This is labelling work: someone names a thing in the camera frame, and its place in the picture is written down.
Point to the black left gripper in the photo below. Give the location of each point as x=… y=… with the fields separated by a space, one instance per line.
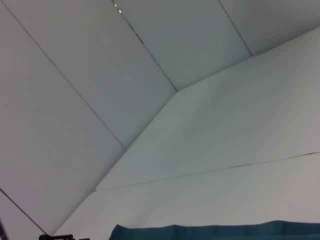
x=57 y=237

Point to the teal blue printed t-shirt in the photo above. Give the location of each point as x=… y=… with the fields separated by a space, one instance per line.
x=212 y=232

